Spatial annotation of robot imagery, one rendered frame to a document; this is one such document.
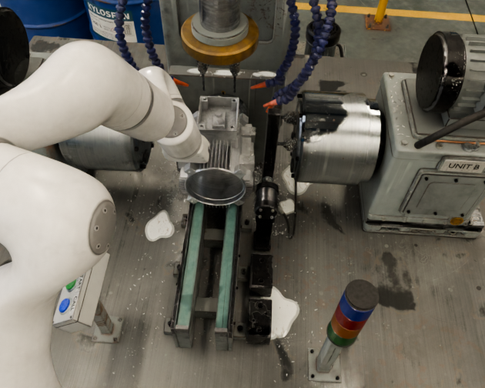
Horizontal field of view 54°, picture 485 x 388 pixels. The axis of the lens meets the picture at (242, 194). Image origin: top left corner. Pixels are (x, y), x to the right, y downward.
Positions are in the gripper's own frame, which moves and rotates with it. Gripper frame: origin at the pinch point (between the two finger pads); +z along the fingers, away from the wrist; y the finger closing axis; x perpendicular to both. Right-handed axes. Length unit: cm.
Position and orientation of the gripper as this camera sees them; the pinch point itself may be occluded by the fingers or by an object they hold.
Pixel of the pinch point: (191, 155)
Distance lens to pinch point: 117.8
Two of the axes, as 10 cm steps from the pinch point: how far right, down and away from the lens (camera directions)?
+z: 0.1, 1.1, 9.9
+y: 10.0, 0.6, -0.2
